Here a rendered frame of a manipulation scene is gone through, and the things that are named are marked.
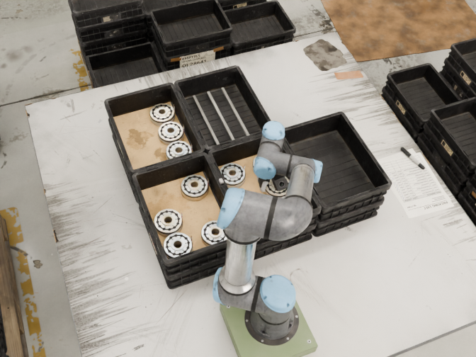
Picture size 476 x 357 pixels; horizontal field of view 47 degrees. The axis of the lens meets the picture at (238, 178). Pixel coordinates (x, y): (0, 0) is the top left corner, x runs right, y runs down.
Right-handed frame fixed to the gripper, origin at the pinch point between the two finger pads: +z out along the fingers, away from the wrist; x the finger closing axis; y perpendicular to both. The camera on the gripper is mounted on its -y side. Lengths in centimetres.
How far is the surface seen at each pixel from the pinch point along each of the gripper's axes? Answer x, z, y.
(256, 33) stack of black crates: -55, 50, 134
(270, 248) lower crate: 7.7, 10.7, -18.6
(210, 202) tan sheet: 23.1, 1.2, 3.9
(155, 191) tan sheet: 41.1, 0.7, 16.2
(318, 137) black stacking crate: -30.5, 3.1, 17.5
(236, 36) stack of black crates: -43, 50, 135
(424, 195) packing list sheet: -65, 17, -18
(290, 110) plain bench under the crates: -32, 17, 45
